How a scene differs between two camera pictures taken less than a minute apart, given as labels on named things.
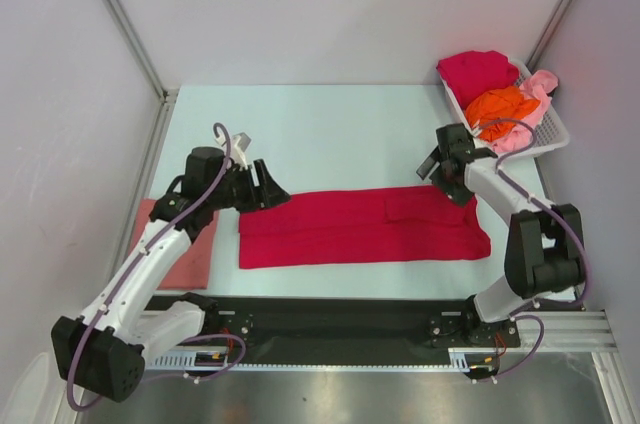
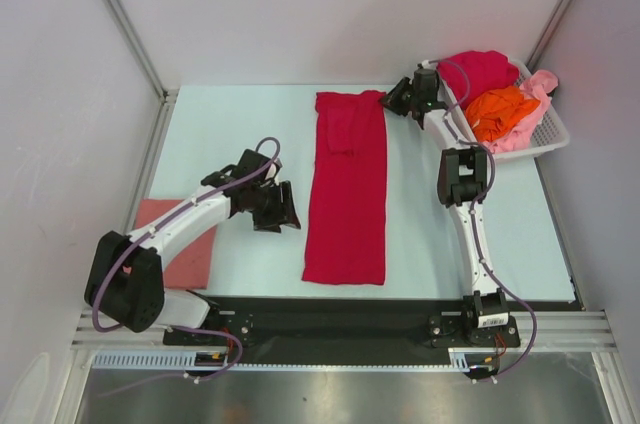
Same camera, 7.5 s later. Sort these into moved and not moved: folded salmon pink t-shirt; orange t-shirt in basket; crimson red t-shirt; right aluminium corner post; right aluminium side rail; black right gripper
Moved: black right gripper; crimson red t-shirt
Not moved: right aluminium corner post; right aluminium side rail; orange t-shirt in basket; folded salmon pink t-shirt
